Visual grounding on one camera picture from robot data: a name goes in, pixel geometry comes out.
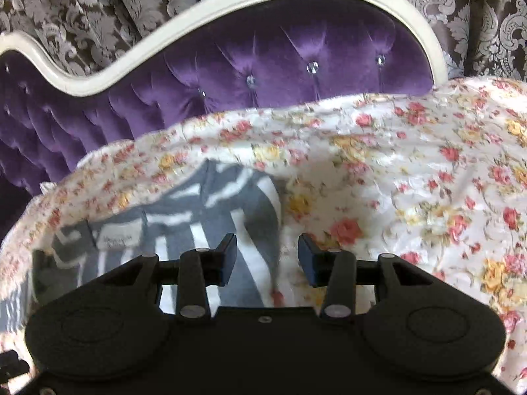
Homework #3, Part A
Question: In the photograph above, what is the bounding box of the grey white striped sweater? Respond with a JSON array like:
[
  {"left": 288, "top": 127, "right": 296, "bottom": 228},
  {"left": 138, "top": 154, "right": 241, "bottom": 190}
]
[{"left": 1, "top": 161, "right": 283, "bottom": 332}]

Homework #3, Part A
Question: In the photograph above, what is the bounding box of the grey damask curtain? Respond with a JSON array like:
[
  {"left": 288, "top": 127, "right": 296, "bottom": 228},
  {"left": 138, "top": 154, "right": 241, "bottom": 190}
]
[{"left": 1, "top": 0, "right": 526, "bottom": 80}]

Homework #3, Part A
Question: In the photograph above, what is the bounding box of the purple tufted white-framed sofa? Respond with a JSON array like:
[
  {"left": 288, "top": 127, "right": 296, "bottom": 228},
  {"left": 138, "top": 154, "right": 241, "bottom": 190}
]
[{"left": 1, "top": 0, "right": 448, "bottom": 232}]

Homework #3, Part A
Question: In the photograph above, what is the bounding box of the floral bed cover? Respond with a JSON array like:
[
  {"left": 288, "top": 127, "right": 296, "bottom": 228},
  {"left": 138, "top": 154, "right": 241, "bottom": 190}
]
[{"left": 1, "top": 78, "right": 526, "bottom": 392}]

